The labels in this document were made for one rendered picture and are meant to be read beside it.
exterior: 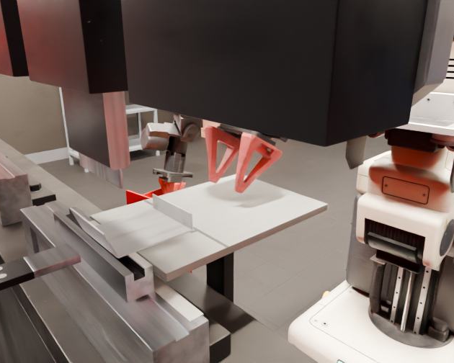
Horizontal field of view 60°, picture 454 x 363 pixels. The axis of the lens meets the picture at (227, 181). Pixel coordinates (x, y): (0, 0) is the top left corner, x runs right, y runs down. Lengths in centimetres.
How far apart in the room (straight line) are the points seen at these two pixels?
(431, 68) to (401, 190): 96
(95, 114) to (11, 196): 50
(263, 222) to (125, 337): 21
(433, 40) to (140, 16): 14
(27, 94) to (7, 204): 366
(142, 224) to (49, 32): 24
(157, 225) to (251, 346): 18
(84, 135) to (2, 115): 403
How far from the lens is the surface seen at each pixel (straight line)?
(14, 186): 85
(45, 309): 60
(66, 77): 34
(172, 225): 48
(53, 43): 35
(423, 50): 19
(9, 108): 444
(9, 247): 78
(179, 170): 108
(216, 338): 46
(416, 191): 113
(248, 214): 51
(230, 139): 57
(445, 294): 151
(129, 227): 48
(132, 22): 23
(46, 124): 457
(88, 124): 40
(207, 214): 51
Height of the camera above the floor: 121
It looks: 20 degrees down
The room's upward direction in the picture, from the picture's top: straight up
